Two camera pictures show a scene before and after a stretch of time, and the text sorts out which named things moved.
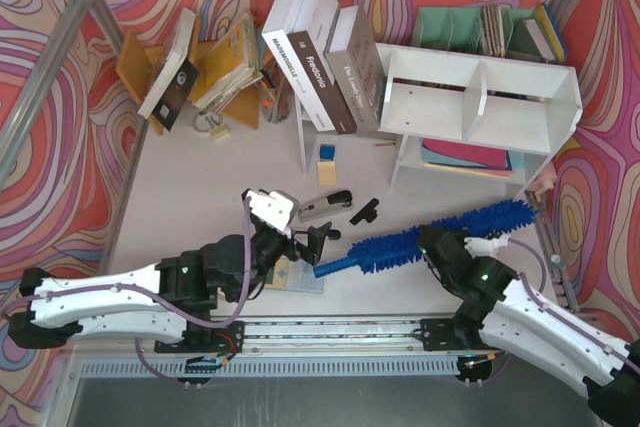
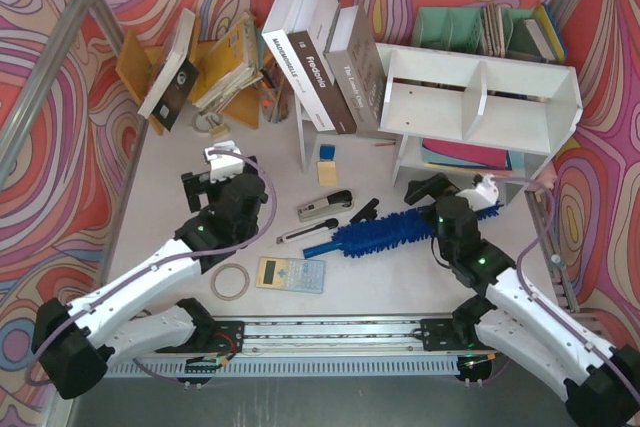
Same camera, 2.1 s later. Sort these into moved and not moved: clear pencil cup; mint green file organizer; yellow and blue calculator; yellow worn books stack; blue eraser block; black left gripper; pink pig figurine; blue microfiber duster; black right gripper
Moved: black right gripper; black left gripper; blue microfiber duster
Not moved: blue eraser block; yellow and blue calculator; clear pencil cup; yellow worn books stack; pink pig figurine; mint green file organizer
